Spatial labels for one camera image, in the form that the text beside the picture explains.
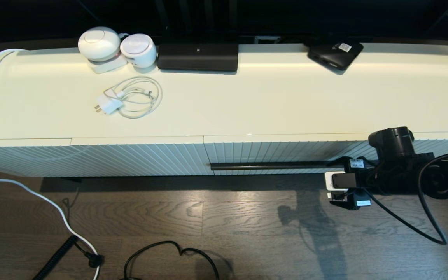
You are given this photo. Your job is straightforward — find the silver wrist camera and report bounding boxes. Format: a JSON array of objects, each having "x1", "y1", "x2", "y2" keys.
[{"x1": 329, "y1": 189, "x2": 372, "y2": 210}]

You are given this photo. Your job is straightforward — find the white charger plug adapter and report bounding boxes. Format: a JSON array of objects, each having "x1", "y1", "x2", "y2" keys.
[{"x1": 94, "y1": 98, "x2": 124, "y2": 115}]

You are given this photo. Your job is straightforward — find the white flat device base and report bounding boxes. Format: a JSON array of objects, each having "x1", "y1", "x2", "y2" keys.
[{"x1": 88, "y1": 54, "x2": 128, "y2": 74}]

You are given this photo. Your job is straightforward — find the long black cabinet handle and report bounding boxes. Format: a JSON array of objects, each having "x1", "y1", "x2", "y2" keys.
[{"x1": 210, "y1": 160, "x2": 343, "y2": 172}]

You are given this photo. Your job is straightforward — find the white sideboard cabinet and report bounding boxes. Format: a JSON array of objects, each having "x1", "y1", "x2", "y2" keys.
[{"x1": 0, "y1": 43, "x2": 448, "y2": 179}]

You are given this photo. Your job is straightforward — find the smooth black power cable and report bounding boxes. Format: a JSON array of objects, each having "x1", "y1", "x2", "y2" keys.
[{"x1": 123, "y1": 240, "x2": 221, "y2": 280}]

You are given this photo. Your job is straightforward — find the black rectangular router box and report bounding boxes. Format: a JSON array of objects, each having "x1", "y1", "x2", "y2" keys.
[{"x1": 157, "y1": 43, "x2": 239, "y2": 72}]

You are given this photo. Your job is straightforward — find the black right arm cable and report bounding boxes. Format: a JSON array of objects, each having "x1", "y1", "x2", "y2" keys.
[{"x1": 364, "y1": 150, "x2": 448, "y2": 245}]

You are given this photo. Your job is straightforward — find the small white round device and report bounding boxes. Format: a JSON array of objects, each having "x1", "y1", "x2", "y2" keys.
[{"x1": 120, "y1": 34, "x2": 158, "y2": 69}]

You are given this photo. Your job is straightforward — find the white fluted drawer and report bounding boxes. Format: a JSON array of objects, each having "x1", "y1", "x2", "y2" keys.
[{"x1": 204, "y1": 133, "x2": 448, "y2": 176}]

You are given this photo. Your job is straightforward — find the black set-top box with sticker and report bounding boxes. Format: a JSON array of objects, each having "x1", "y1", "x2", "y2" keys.
[{"x1": 308, "y1": 39, "x2": 364, "y2": 75}]

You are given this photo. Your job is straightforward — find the large white round device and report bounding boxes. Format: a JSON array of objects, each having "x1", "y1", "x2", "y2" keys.
[{"x1": 77, "y1": 26, "x2": 121, "y2": 63}]

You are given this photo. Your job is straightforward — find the white fluted cabinet front panel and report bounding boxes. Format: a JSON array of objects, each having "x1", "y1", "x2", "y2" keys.
[{"x1": 71, "y1": 137, "x2": 214, "y2": 177}]

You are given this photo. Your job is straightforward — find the thick white power cable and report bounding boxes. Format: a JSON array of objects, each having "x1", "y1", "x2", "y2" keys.
[{"x1": 0, "y1": 49, "x2": 102, "y2": 280}]

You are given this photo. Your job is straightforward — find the black spiral cable with plug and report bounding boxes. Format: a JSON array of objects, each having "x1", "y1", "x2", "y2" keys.
[{"x1": 33, "y1": 234, "x2": 105, "y2": 280}]

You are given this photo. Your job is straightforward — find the thin white coiled charging cable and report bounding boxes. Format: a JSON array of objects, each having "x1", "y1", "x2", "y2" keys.
[{"x1": 105, "y1": 76, "x2": 163, "y2": 119}]

